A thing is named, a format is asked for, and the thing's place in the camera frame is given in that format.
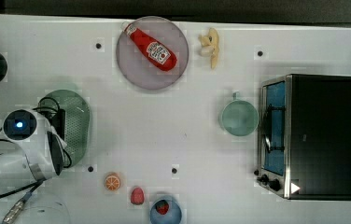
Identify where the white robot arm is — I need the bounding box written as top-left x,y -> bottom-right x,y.
0,109 -> 70,224

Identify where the purple round plate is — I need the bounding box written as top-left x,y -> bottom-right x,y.
116,16 -> 189,91

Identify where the red ketchup bottle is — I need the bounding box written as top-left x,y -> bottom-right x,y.
121,22 -> 177,72

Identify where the green mug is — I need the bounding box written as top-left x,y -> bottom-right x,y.
218,91 -> 259,136

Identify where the peeled banana toy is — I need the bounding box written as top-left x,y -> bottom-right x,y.
199,28 -> 219,69

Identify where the red strawberry toy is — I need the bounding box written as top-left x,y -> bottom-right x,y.
130,187 -> 145,205

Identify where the orange slice toy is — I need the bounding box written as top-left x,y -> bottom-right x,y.
105,173 -> 121,191

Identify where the small red fruit toy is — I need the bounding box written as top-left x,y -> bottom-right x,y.
155,200 -> 170,216

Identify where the blue bowl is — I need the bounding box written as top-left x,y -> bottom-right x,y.
149,195 -> 183,224

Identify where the black toaster oven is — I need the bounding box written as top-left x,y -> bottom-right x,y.
254,74 -> 351,201

